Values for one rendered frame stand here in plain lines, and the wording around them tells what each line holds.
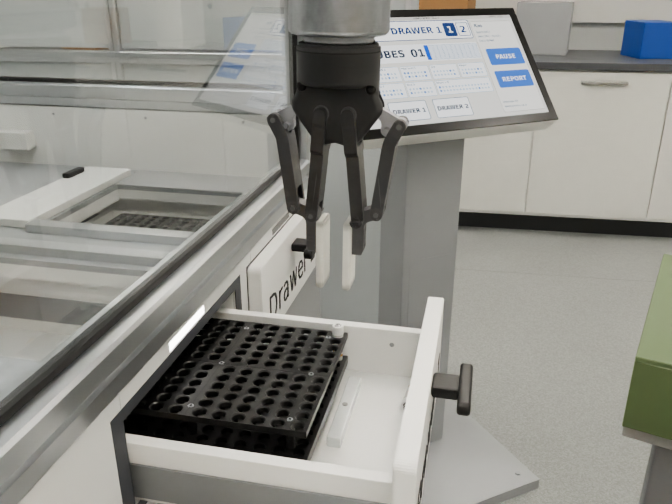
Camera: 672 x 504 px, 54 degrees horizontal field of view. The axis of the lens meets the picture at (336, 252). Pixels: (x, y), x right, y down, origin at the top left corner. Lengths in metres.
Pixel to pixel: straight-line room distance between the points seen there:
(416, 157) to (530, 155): 2.09
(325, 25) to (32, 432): 0.37
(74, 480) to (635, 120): 3.34
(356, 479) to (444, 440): 1.45
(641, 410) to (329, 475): 0.44
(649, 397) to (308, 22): 0.57
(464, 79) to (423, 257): 0.44
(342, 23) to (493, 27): 1.14
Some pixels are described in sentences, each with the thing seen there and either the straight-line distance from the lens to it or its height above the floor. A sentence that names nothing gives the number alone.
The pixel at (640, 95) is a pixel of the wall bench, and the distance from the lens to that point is 3.62.
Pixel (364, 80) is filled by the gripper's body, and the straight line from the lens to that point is 0.58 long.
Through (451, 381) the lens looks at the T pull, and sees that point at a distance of 0.63.
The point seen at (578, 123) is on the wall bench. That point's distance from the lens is 3.58.
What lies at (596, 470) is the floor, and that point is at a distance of 2.06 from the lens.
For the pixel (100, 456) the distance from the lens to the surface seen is 0.56.
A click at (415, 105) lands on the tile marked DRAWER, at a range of 1.44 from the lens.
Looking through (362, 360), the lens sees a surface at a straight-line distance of 0.76.
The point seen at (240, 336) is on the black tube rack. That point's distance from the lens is 0.72.
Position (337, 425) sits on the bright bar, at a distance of 0.67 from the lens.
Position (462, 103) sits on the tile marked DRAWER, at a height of 1.01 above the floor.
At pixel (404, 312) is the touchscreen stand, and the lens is 1.68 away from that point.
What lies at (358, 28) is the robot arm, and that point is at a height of 1.22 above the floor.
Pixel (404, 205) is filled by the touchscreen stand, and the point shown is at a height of 0.77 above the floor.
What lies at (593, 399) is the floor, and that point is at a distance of 2.35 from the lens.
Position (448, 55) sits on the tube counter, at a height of 1.10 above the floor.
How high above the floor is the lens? 1.25
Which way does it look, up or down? 22 degrees down
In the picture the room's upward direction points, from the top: straight up
